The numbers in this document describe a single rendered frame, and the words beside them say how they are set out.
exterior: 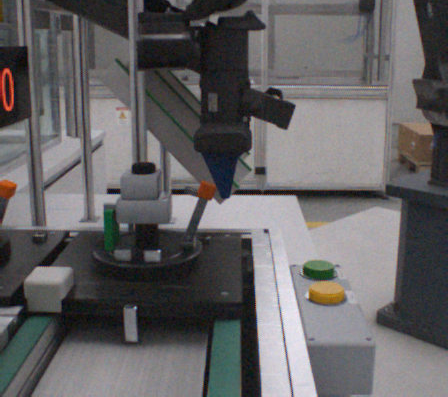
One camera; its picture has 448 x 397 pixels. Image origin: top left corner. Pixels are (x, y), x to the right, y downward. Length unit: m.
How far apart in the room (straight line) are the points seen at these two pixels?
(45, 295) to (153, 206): 0.16
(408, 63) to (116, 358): 9.00
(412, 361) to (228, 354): 0.28
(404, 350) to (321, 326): 0.21
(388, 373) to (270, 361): 0.23
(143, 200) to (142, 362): 0.20
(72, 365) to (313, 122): 4.18
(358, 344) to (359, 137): 4.24
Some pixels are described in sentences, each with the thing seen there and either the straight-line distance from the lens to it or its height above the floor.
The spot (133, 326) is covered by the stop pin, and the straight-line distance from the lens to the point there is 0.66.
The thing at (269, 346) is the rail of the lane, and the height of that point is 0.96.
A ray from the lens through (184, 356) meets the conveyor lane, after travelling 0.65.
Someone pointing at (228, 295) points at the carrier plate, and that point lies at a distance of 0.66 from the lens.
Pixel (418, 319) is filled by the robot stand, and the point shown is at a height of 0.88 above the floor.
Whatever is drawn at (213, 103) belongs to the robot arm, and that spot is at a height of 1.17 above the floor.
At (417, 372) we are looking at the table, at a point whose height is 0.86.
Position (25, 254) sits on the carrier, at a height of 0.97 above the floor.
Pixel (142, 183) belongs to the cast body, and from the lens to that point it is 0.71.
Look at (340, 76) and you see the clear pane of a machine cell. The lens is 4.72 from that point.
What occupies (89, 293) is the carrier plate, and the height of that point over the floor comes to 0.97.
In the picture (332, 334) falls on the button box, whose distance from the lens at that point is 0.61.
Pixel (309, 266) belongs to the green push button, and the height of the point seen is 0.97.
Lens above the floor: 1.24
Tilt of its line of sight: 13 degrees down
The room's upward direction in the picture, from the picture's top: straight up
